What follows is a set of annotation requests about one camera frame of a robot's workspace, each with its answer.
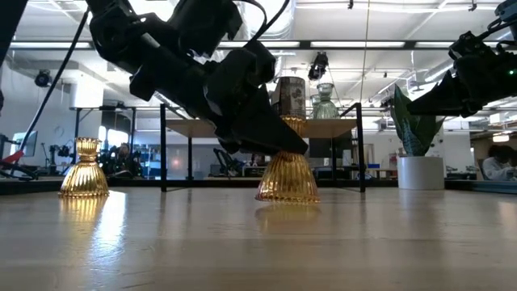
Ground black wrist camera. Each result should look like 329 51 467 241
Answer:
448 30 500 61
167 0 246 57

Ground thin hanging cord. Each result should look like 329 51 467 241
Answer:
359 0 372 105

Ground candle tin nut label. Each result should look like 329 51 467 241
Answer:
271 75 307 121

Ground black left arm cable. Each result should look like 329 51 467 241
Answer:
16 10 90 154

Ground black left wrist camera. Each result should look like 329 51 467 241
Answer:
167 0 246 57

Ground silver ventilation duct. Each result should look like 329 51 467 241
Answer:
242 0 296 80

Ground amber glass candle holder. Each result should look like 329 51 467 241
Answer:
59 137 111 198
254 114 321 205

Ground person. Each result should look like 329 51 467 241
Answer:
108 141 142 179
480 144 517 182

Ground black slanted rig post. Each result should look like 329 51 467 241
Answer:
0 0 28 72

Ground black metal table frame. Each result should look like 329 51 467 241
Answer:
0 179 517 194

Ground black background rack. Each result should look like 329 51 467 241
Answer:
68 104 138 181

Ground wooden shelf riser black legs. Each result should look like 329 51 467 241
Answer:
159 102 368 194

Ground black overhead camera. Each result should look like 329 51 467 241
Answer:
307 51 330 81

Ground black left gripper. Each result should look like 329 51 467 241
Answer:
177 40 309 155

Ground computer monitor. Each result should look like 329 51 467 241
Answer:
10 129 40 158

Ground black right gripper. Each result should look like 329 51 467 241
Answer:
406 44 517 118

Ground green plant in white pot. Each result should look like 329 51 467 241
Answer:
389 83 446 191

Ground black ceiling spotlight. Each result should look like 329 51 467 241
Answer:
34 69 53 88

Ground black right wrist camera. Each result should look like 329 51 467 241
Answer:
448 30 500 61

